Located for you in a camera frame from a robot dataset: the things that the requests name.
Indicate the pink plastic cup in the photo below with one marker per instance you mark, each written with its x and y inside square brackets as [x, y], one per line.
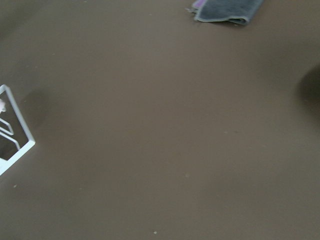
[2, 106]

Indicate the white wire cup holder rack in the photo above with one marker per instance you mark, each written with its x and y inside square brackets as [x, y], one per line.
[15, 137]

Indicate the grey folded cloth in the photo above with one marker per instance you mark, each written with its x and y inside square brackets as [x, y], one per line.
[234, 11]

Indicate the pink folded cloth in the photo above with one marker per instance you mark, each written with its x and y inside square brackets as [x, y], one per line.
[197, 5]

